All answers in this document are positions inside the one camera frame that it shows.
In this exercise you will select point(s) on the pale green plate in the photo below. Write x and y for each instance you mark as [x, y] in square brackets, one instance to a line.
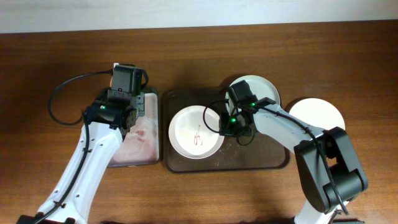
[260, 87]

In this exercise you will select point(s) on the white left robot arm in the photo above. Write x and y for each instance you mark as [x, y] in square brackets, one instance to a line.
[106, 122]

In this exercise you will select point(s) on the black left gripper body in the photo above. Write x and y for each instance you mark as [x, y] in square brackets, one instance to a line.
[140, 106]

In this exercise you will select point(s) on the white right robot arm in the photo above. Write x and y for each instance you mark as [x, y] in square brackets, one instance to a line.
[330, 172]

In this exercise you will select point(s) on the pink plate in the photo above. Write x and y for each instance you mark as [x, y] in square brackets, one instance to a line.
[191, 132]

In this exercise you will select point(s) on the black soapy water tray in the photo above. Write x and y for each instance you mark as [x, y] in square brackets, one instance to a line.
[141, 144]

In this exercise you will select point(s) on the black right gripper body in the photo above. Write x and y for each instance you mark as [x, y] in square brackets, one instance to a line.
[231, 125]

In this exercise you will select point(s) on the cream white plate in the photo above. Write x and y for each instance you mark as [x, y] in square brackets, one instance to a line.
[317, 112]

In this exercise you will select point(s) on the dark brown serving tray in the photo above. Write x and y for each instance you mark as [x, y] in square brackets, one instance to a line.
[263, 153]

